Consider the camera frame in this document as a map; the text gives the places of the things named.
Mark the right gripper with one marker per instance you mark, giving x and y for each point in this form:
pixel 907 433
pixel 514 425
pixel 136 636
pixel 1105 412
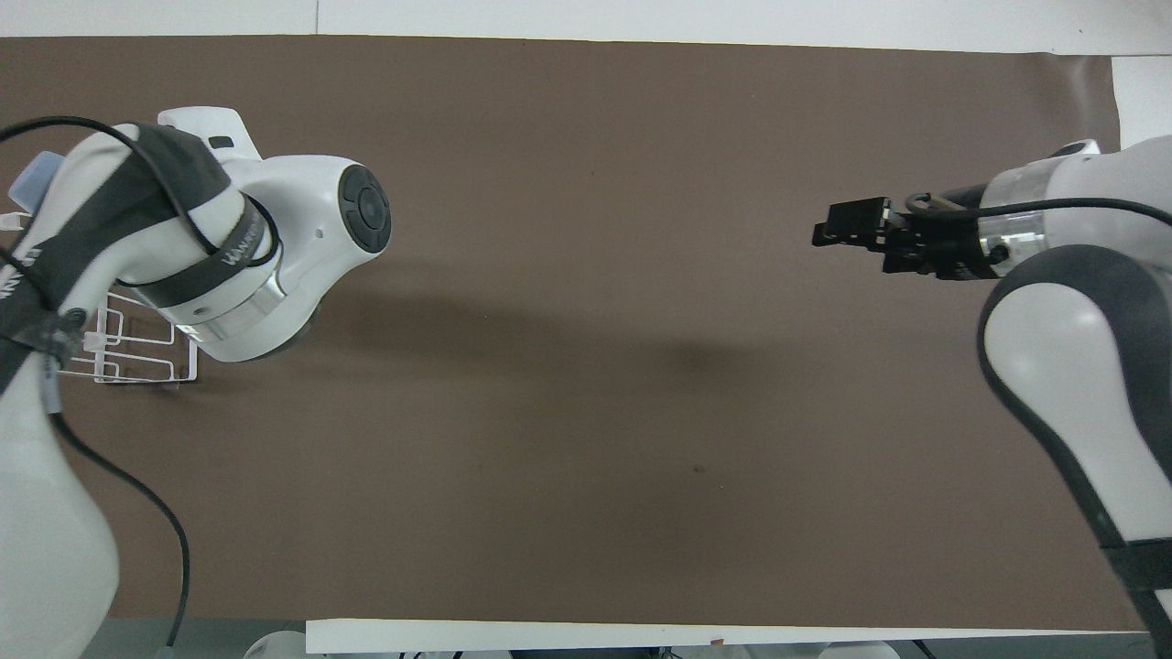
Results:
pixel 961 247

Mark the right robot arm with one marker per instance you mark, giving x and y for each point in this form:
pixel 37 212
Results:
pixel 1053 348

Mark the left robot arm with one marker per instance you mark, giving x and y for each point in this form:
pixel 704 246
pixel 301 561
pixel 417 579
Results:
pixel 302 229

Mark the light blue cup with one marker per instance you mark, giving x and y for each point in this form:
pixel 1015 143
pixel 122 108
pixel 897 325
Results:
pixel 37 181

